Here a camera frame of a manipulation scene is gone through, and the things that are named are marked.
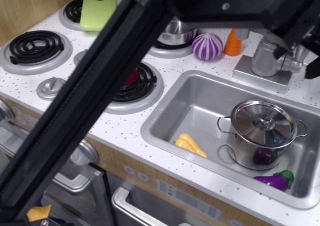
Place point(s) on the silver oven door handle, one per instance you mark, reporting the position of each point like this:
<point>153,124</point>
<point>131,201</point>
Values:
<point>76,186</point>

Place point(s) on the silver oven front knob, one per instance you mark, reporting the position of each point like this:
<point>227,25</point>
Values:
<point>84,154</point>

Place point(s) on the purple white toy onion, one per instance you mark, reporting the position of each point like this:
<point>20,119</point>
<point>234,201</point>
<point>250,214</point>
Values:
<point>207,46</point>

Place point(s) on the back right black burner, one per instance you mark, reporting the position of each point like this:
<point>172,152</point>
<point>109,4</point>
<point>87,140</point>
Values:
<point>160,50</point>

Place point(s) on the silver stovetop knob middle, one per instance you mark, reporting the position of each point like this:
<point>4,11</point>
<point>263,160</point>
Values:
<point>79,56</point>

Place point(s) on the yellow cloth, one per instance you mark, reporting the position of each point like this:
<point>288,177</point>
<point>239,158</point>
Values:
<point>38,212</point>

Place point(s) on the back left black burner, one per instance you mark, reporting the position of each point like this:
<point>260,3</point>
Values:
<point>70,15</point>

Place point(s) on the silver dishwasher door handle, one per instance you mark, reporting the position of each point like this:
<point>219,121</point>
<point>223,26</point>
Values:
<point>119,202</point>

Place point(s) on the black burner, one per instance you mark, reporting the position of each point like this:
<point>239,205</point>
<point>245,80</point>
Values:
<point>70,15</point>
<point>160,50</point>
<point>35,52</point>
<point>139,95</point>

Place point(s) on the silver faucet lever handle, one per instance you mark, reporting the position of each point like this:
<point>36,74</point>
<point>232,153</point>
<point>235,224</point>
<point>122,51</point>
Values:
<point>292,62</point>

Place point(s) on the purple toy eggplant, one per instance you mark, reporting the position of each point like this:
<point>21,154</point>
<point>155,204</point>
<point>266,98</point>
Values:
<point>280,180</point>

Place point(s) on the green toy cutting board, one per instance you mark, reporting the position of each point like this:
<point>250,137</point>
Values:
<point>96,13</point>

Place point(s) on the silver stovetop knob front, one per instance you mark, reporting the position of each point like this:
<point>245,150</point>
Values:
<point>49,88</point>

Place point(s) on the silver far left knob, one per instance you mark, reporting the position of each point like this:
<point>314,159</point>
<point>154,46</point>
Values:
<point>6,113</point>

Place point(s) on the front right black burner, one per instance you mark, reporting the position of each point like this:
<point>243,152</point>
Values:
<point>139,95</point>

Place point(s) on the steel pot with lid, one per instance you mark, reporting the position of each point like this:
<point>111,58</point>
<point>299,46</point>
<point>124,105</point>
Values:
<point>260,131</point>

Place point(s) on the silver toy faucet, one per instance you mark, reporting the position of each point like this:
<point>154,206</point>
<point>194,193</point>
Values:
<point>260,70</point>

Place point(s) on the orange toy carrot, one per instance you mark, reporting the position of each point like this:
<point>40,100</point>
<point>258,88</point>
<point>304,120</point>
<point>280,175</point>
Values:
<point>233,45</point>

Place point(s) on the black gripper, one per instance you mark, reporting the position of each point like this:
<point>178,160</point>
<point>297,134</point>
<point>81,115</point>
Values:
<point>296,22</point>

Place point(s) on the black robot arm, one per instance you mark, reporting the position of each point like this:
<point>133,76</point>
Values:
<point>129,34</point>

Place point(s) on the grey toy sink basin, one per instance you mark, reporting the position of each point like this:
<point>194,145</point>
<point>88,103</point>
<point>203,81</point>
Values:
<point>198,103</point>

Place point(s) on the silver stovetop knob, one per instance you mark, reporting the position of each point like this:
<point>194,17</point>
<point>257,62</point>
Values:
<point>49,88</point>
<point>79,56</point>

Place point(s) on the small steel saucepan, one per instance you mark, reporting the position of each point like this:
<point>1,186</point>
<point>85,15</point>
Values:
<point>177,33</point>

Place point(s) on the front left black burner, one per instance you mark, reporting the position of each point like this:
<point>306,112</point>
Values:
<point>35,52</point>

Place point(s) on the red toy pepper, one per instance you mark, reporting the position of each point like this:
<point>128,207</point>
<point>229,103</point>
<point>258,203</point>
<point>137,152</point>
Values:
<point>133,77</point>

